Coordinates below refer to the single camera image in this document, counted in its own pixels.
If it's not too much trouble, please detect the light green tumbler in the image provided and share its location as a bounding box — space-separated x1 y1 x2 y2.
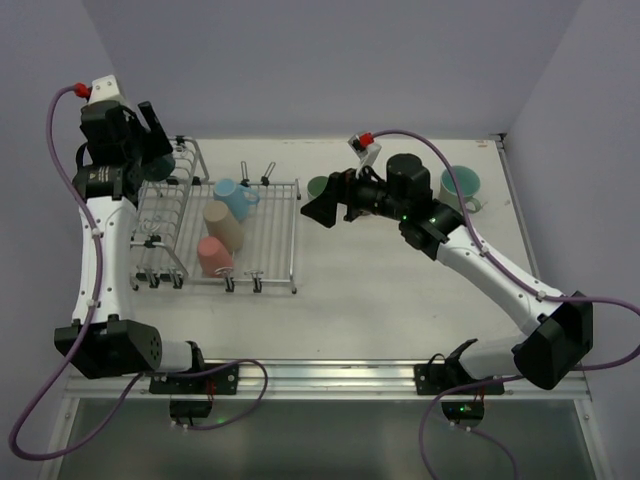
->
306 176 328 201

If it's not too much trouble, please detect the light blue mug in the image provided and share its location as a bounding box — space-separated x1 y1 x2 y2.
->
214 178 261 222

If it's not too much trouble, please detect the pale green mug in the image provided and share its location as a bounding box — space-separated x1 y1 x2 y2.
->
438 165 482 214

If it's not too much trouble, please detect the pink cup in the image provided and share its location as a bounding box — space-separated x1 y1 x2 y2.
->
197 236 233 277

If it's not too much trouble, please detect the dark green mug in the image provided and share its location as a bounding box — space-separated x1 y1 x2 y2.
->
142 154 175 182

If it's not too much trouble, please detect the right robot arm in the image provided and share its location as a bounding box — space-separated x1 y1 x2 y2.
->
301 154 593 390

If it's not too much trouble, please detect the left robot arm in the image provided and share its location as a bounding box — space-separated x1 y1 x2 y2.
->
54 100 197 379

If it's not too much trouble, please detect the beige tumbler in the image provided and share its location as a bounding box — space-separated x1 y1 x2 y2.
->
203 200 244 253

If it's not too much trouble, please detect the right black controller box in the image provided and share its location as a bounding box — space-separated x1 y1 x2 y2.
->
441 401 485 428

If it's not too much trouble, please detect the black controller box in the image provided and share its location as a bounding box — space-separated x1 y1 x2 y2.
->
169 400 212 423
441 401 485 428

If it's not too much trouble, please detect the left black controller box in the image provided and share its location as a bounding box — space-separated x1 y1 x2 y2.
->
169 400 212 423

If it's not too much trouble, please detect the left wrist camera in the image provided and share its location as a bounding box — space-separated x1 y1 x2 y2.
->
88 75 129 106

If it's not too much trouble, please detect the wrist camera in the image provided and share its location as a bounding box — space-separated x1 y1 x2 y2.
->
88 75 129 106
348 132 381 177

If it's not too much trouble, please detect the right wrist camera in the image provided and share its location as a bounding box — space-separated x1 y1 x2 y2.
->
348 132 381 177

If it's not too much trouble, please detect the metal wire dish rack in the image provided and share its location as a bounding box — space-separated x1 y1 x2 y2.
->
131 136 302 293

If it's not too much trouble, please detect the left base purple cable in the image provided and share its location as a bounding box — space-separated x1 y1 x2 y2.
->
174 359 269 432

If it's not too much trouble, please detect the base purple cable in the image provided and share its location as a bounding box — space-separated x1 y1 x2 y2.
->
418 384 525 480
174 359 269 432

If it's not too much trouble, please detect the aluminium mounting rail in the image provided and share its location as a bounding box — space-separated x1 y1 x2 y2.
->
65 357 591 402

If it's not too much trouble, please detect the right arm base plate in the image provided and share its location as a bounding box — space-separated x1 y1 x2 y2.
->
413 363 505 396

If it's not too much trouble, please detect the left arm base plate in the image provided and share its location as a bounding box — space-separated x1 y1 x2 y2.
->
148 362 240 396

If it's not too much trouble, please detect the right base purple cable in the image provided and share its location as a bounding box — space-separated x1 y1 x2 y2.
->
418 384 525 480

